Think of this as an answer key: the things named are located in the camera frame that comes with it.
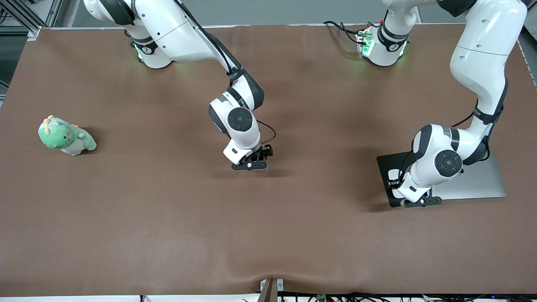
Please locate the silver closed laptop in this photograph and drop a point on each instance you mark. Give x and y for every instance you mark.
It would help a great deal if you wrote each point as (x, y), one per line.
(486, 184)

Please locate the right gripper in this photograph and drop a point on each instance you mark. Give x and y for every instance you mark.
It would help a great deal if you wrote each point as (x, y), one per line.
(264, 151)

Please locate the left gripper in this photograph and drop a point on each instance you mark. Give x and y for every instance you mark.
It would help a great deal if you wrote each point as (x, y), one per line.
(394, 183)

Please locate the brown post with white bracket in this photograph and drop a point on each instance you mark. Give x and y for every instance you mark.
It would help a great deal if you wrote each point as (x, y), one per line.
(268, 291)

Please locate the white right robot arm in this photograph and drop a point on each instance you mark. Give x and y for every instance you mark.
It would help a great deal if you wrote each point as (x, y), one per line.
(180, 33)

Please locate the aluminium extrusion frame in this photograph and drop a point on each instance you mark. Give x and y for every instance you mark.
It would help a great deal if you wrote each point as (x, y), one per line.
(54, 12)

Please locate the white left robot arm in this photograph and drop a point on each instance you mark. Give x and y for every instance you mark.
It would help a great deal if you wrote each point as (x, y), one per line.
(482, 54)

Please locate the black mouse pad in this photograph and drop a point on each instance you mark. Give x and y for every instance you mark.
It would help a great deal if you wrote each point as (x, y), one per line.
(384, 167)

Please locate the green dinosaur plush toy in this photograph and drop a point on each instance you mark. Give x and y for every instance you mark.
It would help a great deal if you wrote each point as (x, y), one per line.
(67, 140)

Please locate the brown table cover mat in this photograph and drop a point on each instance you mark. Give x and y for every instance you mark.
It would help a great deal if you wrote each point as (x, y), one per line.
(268, 230)

